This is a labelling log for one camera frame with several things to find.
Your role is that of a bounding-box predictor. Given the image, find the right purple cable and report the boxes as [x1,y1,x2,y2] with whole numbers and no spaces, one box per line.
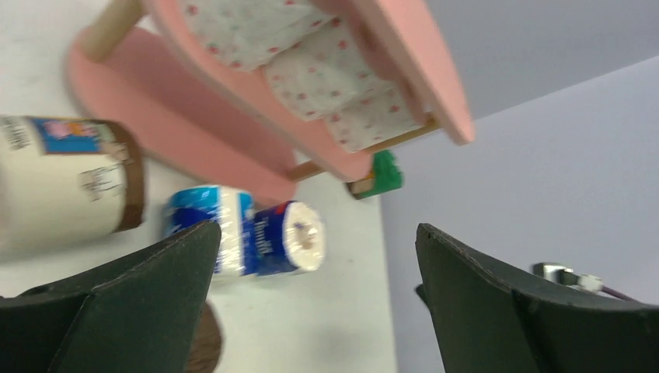
[532,261,642,305]

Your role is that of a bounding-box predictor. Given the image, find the brown green roll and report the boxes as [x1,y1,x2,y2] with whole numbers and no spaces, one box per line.
[185,302,223,373]

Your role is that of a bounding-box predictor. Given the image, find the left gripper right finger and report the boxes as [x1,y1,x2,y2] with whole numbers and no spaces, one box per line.
[415,223,658,372]

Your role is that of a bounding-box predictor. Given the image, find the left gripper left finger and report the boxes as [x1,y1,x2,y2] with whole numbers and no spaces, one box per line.
[1,221,221,372]

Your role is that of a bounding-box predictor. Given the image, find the beige brown wrapped roll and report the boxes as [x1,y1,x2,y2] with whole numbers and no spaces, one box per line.
[1,115,146,260]

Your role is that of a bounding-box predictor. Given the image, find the white dotted roll shelf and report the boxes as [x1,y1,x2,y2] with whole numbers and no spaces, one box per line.
[323,89,422,153]

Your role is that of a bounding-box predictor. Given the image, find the pink three-tier shelf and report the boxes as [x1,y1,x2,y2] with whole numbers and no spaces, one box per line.
[67,1,475,206]

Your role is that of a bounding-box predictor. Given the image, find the white dotted roll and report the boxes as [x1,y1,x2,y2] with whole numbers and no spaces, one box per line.
[264,18,393,121]
[178,0,332,71]

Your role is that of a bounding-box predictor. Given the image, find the green wrapped roll far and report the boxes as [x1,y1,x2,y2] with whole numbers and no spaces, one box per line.
[345,150,404,200]

